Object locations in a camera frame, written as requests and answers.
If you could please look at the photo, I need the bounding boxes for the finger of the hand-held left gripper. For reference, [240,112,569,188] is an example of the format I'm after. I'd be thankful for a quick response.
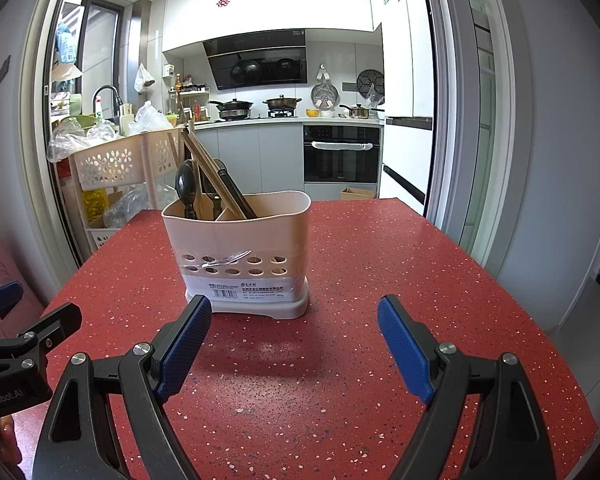
[17,302,82,376]
[0,280,23,317]

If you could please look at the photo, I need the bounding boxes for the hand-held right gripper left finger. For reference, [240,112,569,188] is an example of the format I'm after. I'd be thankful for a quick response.
[30,294,213,480]

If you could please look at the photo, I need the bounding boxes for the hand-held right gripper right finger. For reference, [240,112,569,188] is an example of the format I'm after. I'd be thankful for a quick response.
[377,295,561,480]

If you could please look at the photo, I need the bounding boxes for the black handled fork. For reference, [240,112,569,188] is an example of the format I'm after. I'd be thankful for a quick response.
[200,254,247,270]

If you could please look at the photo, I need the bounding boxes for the beige plastic utensil holder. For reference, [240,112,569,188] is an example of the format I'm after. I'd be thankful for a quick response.
[161,190,312,320]

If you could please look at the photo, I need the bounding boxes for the black handled utensil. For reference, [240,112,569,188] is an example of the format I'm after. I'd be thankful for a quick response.
[214,158,259,220]

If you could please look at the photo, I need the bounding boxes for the plain wooden chopstick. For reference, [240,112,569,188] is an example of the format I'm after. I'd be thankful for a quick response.
[181,127,241,221]
[186,132,248,219]

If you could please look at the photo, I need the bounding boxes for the pink plastic stool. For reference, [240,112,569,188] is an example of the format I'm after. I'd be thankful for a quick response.
[0,237,46,311]

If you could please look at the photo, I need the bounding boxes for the beige tiered storage cart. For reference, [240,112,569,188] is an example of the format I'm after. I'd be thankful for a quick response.
[70,127,191,251]

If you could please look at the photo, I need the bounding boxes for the clear crumpled plastic bag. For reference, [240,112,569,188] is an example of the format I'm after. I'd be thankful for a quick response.
[47,117,121,161]

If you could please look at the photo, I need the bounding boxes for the black built-in oven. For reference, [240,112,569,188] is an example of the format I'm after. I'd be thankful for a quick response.
[303,126,382,184]

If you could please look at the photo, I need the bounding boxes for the grey base cabinets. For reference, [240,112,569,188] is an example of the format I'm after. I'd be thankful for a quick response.
[192,120,383,202]

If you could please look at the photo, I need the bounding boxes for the white crumpled plastic bag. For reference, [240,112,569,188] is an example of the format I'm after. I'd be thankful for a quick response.
[135,101,173,133]

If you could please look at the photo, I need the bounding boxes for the dark kitchen faucet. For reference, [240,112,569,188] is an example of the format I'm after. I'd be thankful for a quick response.
[92,85,123,121]

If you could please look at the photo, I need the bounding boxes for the black wok with lid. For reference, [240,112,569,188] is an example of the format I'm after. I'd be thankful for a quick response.
[208,98,256,120]

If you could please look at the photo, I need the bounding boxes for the steel saucepan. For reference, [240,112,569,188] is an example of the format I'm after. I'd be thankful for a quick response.
[340,103,385,120]

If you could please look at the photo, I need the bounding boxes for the white spice rack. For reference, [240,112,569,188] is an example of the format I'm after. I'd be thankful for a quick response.
[169,74,211,123]

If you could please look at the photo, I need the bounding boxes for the white hanging plastic bag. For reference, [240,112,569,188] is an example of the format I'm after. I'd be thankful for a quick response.
[134,62,157,93]

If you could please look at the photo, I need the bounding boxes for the blue packet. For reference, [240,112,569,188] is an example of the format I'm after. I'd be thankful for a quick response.
[56,22,78,63]

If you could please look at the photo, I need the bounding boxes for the round silver steamer rack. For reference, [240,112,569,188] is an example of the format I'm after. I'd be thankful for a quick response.
[310,82,340,110]

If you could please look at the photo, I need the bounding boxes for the round dark divided tray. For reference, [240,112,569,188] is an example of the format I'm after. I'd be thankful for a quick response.
[356,68,385,98]

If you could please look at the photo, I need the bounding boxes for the white refrigerator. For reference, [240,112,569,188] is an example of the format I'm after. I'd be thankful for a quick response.
[370,0,436,216]

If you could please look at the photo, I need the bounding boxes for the black range hood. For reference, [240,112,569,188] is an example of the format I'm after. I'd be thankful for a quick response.
[202,30,308,92]

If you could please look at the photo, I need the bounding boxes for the white upper cabinets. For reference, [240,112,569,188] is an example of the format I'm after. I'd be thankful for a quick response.
[162,0,383,53]

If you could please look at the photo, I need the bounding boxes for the grey sliding door frame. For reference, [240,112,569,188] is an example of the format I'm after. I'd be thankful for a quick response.
[27,0,518,281]

